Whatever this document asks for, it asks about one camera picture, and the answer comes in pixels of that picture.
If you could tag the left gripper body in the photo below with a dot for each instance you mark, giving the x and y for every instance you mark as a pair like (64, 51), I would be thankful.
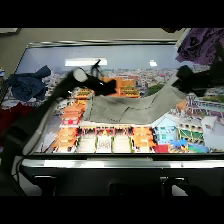
(101, 85)

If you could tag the grey garment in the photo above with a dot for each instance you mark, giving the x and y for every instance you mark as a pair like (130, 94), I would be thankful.
(133, 111)

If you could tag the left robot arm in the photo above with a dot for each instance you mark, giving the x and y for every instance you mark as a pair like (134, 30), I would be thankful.
(63, 87)

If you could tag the blue garment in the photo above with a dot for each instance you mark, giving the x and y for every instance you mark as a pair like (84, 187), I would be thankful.
(26, 85)

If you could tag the red garment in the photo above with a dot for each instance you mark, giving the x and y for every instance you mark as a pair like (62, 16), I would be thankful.
(11, 120)

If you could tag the purple garment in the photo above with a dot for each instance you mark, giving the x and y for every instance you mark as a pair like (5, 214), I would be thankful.
(201, 45)

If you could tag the silver frame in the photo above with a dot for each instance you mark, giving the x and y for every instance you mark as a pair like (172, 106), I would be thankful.
(110, 173)

